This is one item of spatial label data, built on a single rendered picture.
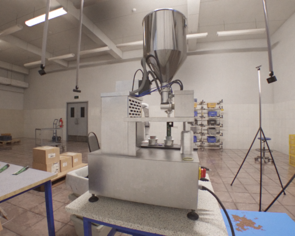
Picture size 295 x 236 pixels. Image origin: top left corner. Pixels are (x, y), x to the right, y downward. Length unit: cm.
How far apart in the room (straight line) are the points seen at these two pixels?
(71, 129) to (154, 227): 840
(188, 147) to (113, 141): 41
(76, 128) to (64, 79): 287
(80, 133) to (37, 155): 539
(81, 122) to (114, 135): 768
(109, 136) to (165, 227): 51
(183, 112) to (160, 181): 34
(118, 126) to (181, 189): 44
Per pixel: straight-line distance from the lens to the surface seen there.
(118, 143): 81
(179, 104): 65
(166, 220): 79
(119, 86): 101
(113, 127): 81
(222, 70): 687
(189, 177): 72
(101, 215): 83
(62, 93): 947
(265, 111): 710
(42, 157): 324
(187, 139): 82
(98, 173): 87
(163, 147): 96
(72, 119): 888
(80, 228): 185
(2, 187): 137
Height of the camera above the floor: 121
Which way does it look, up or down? level
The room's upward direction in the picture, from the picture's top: straight up
